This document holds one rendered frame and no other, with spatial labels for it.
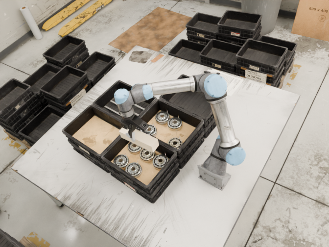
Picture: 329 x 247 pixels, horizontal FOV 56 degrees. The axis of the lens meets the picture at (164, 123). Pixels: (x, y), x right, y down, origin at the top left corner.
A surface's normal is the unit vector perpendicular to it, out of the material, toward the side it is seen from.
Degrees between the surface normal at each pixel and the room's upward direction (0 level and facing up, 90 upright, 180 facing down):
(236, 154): 64
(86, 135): 0
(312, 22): 73
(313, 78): 0
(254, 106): 0
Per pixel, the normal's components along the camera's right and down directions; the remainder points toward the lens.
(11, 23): 0.83, 0.35
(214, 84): 0.16, 0.11
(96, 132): -0.14, -0.63
